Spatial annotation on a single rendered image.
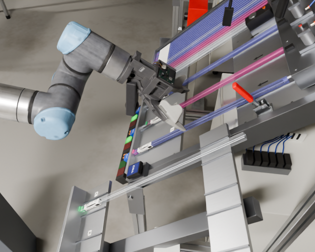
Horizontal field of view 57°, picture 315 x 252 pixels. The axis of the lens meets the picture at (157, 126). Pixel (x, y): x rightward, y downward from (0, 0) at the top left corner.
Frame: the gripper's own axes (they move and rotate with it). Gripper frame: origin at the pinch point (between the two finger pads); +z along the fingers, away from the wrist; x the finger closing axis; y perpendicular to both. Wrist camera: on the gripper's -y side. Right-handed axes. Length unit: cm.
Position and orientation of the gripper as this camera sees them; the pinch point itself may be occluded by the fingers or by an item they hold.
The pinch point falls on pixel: (186, 111)
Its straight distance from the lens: 77.8
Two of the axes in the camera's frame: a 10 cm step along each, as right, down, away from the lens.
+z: 8.4, 4.4, 3.2
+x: 1.3, -7.4, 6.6
